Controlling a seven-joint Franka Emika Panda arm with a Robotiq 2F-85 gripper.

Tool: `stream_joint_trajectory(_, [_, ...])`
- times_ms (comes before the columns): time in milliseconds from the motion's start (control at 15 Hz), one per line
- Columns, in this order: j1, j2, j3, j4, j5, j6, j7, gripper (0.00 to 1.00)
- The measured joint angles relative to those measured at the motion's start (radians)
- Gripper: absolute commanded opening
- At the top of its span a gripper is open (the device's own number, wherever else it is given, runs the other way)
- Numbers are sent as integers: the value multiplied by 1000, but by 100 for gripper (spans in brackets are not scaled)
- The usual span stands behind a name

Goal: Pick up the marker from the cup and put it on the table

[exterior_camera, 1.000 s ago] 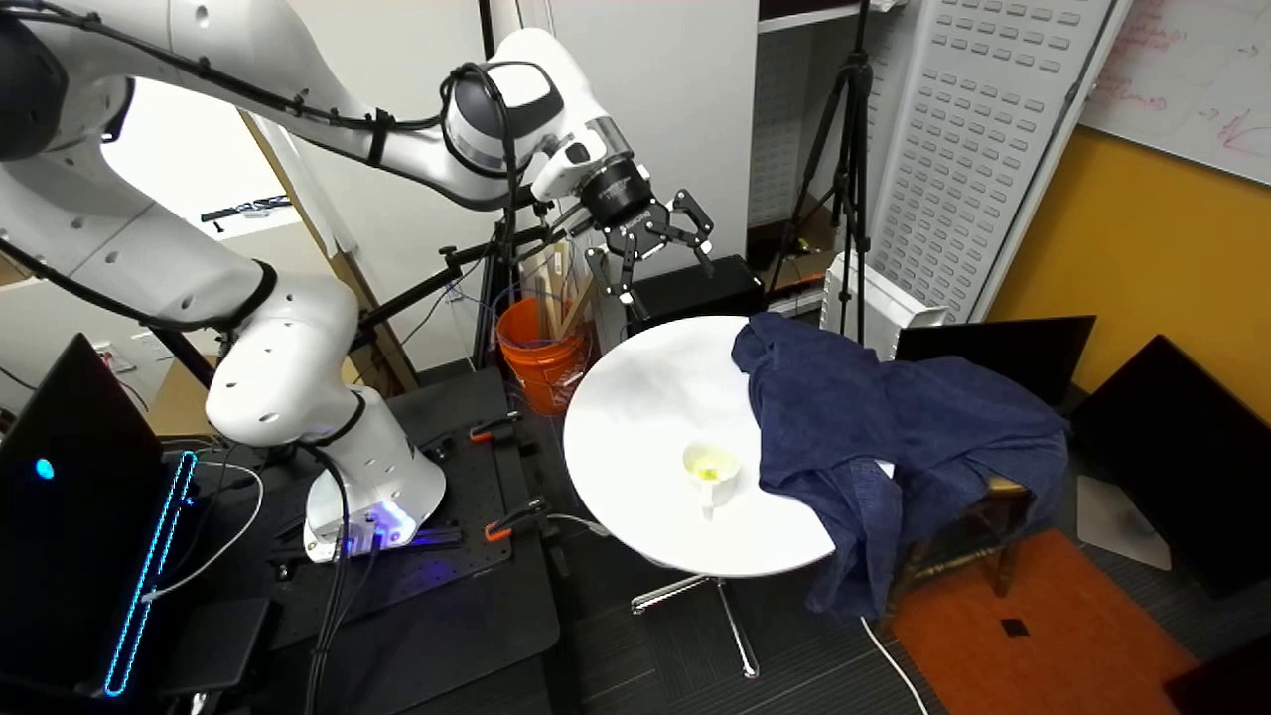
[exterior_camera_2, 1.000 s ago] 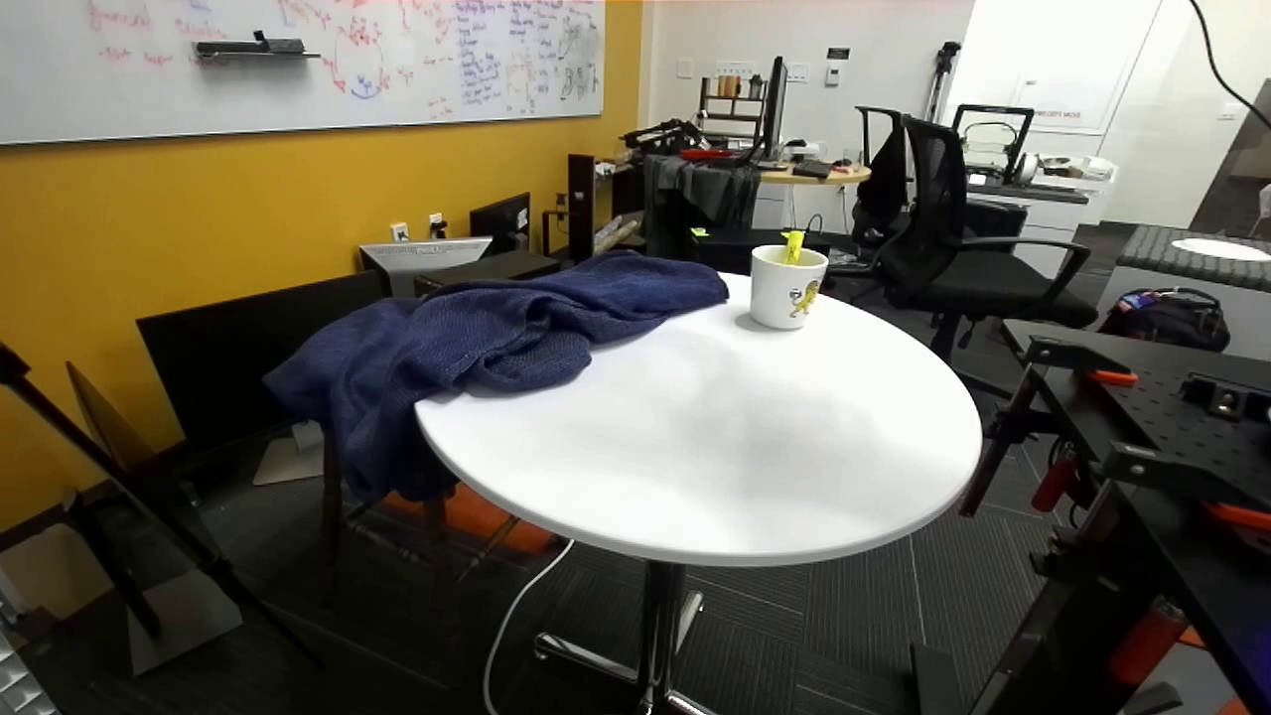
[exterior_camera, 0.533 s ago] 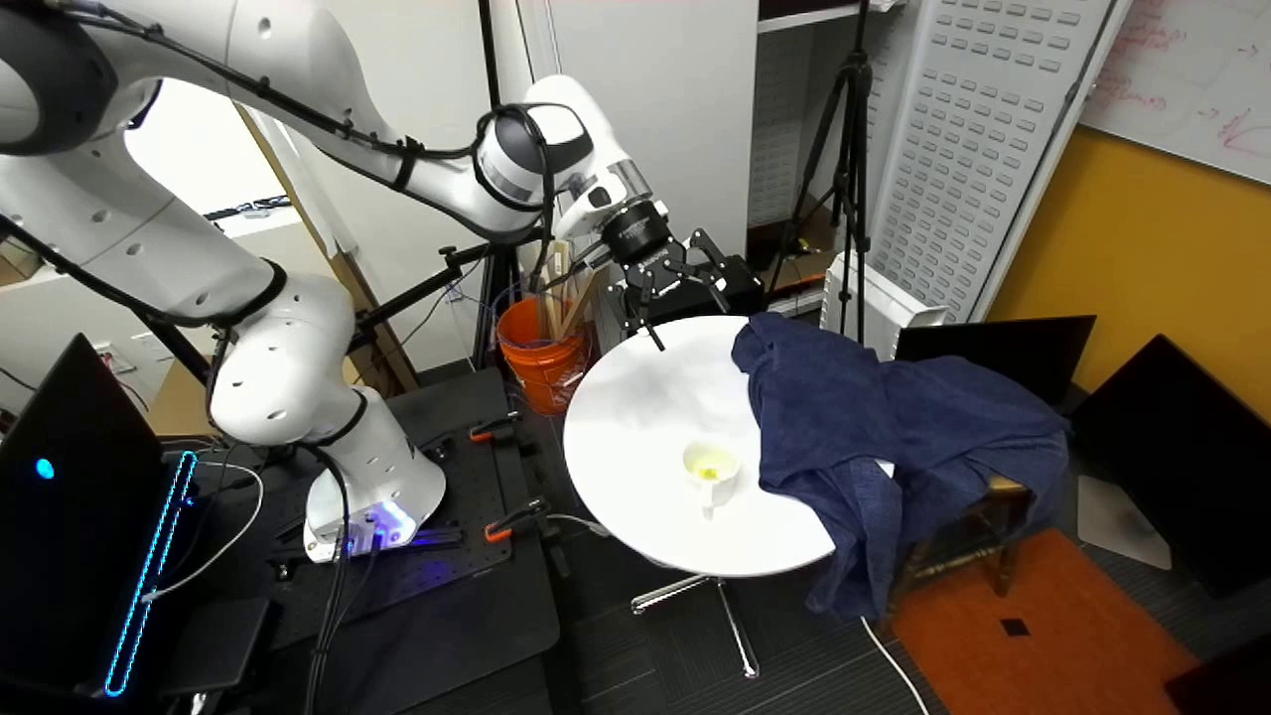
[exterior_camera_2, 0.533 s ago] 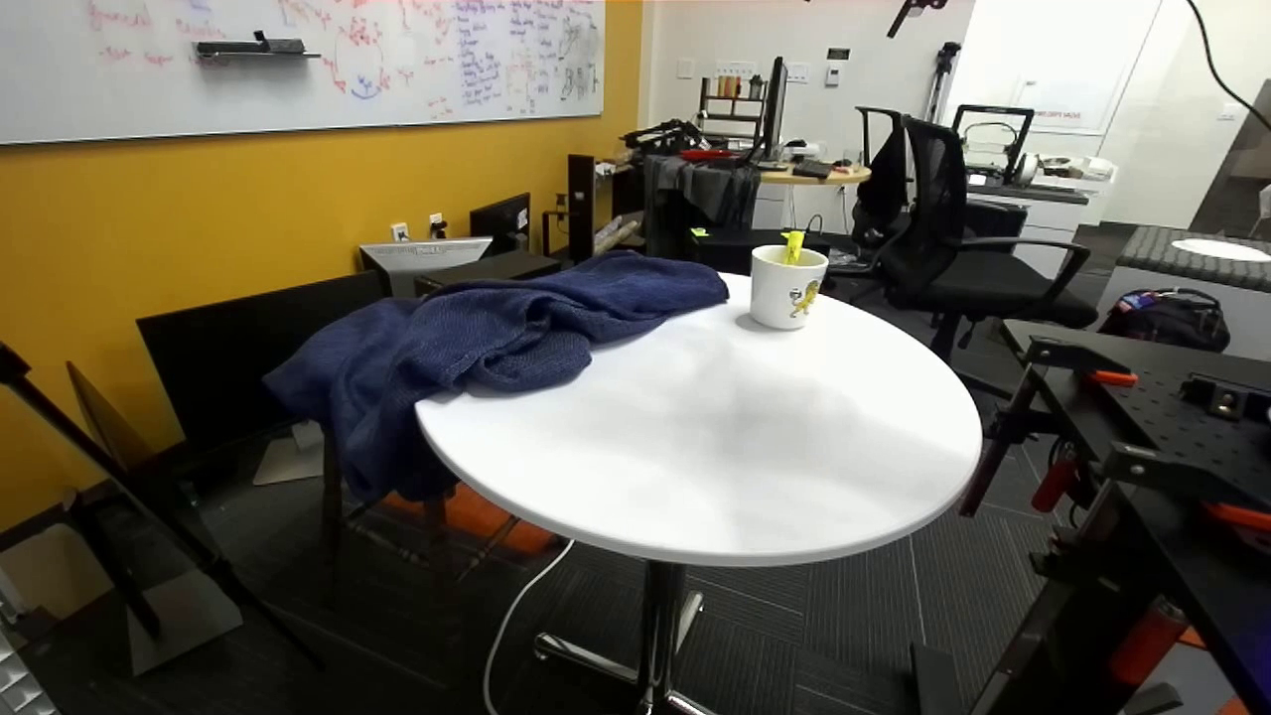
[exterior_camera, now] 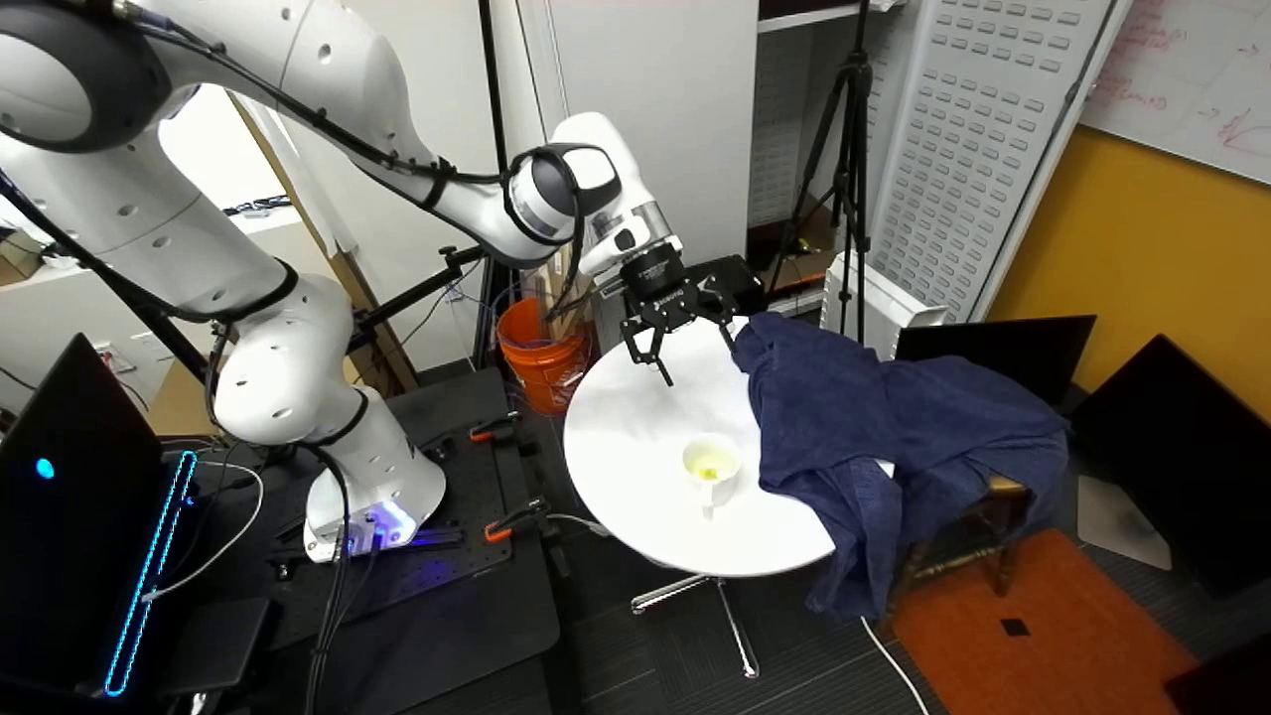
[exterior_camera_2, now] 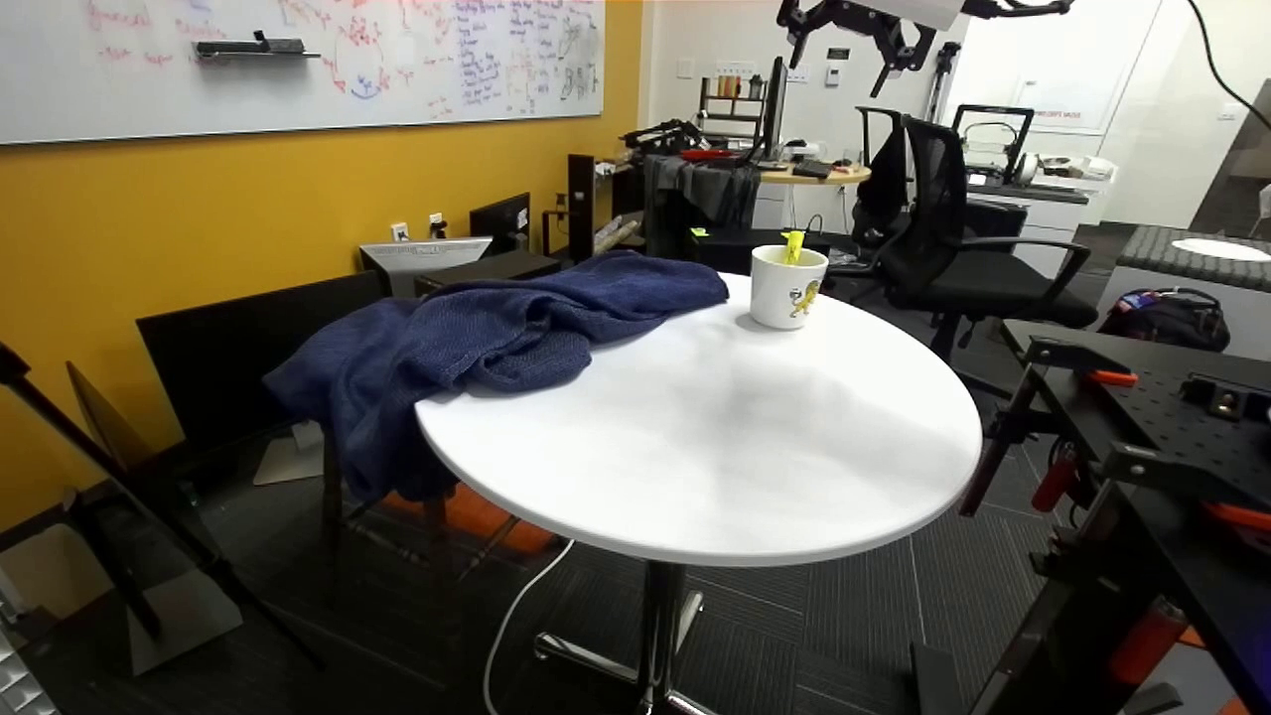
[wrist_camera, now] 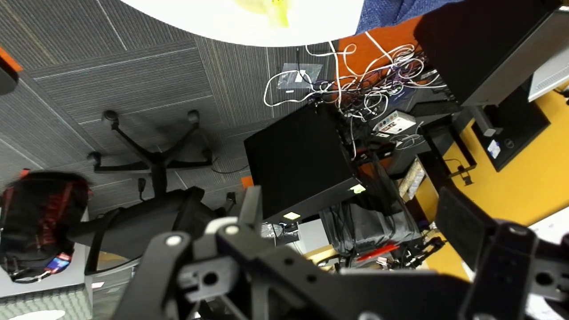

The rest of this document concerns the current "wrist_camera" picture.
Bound large black flat panel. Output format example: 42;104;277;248
412;0;569;111

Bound orange handled clamp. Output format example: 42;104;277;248
0;45;25;98

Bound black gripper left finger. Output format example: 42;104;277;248
112;185;265;320

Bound black and red backpack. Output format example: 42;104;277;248
0;169;94;285

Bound orange floor mat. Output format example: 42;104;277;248
334;24;432;96

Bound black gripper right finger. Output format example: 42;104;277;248
435;185;569;320

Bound dark blue cloth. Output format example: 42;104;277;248
354;0;464;34

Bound yellow-green marker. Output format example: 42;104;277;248
267;0;291;29

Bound black power adapter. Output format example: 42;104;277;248
275;61;327;93

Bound grey fabric bag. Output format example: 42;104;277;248
320;198;423;258

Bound black monitor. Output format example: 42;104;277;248
242;102;364;226

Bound black office chair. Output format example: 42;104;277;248
67;107;242;278

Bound tangled white cables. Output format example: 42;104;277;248
261;29;450;123

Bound black monitor stand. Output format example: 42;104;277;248
469;88;553;175

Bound white power strip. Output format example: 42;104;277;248
371;111;418;139

